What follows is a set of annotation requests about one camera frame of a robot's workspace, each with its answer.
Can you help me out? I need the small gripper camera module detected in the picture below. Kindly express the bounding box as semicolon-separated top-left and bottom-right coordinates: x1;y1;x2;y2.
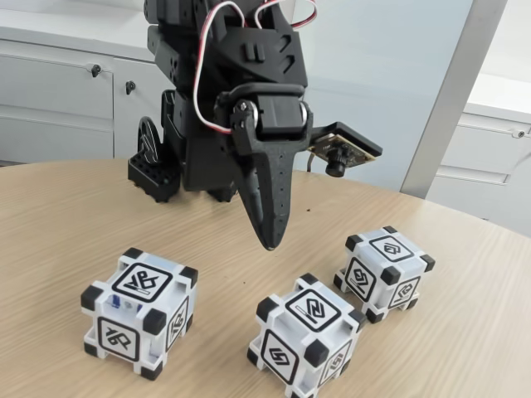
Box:
307;121;383;176

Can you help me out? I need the small white cabinet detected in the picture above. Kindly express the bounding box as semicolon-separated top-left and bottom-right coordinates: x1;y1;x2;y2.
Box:
426;74;531;240

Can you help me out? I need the black round disc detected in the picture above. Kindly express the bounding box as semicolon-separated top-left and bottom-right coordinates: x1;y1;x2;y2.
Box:
136;115;161;167

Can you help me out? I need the grey metal frame post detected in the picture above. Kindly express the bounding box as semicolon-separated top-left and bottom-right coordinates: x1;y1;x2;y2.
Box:
398;0;509;201

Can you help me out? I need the white cube striped diamond glyph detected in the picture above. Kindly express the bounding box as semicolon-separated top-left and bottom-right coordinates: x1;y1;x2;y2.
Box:
247;272;368;398

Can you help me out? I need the white cube nested diamond glyph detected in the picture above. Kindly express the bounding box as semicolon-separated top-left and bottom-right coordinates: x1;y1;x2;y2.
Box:
333;226;436;325

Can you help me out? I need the white cube angular bird glyph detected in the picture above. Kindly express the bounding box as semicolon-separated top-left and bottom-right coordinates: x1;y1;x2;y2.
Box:
80;247;199;381

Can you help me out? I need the long white cabinet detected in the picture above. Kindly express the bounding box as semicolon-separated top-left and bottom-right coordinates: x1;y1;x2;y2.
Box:
0;20;167;166

